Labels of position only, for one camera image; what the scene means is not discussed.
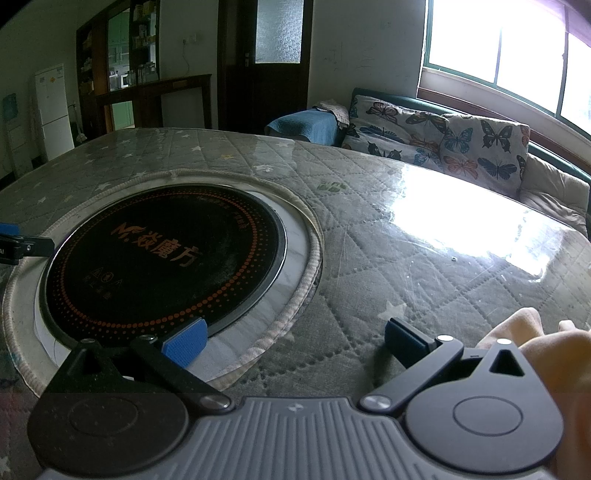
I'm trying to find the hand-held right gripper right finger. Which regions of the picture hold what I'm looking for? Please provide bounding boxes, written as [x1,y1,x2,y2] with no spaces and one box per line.
[360,318,541,414]

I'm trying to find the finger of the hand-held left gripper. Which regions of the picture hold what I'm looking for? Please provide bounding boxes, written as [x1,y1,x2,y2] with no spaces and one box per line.
[0,222,55,265]

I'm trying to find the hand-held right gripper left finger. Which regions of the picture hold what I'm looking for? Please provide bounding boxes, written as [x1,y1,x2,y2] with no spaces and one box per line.
[46,318,234,411]

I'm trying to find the cream sweatshirt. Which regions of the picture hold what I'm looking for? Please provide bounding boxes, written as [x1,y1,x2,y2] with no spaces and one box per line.
[475,307,591,480]

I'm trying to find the grey quilted star table cover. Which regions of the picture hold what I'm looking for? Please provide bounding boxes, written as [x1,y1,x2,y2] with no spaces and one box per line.
[0,127,591,480]

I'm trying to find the black round induction cooktop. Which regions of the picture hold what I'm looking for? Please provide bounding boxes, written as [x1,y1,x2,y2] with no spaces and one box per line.
[34,187,288,347]

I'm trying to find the broom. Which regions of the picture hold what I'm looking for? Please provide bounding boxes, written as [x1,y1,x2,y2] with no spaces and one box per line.
[69,104,88,141]

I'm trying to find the white refrigerator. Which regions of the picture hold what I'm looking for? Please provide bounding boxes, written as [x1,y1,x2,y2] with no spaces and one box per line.
[34,64,75,162]

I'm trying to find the dark wooden cabinet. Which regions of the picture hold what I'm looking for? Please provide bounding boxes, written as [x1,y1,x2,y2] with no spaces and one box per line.
[75,0,213,134]

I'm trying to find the square butterfly print cushion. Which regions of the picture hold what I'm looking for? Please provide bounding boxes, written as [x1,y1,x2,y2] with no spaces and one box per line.
[438,113,531,188]

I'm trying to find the long butterfly print cushion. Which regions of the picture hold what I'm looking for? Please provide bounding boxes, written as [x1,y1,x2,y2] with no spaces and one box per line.
[342,93,451,169]

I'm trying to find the beige cushion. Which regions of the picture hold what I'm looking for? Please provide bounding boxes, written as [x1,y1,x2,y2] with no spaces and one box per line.
[519,153,591,236]

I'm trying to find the blue armrest towel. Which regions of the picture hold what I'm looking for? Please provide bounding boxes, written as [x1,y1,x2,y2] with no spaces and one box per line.
[264,110,340,146]

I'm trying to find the teal sofa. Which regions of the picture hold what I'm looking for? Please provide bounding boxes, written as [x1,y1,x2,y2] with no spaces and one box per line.
[264,88,591,238]

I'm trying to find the small pale patterned cloth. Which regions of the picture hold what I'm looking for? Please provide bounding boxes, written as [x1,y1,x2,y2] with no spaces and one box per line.
[314,98,350,130]

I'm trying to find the dark wooden door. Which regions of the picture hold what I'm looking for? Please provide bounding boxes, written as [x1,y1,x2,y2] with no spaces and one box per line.
[217,0,314,134]

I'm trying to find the green framed window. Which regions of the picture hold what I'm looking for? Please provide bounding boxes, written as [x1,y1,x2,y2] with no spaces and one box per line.
[420,0,591,130]

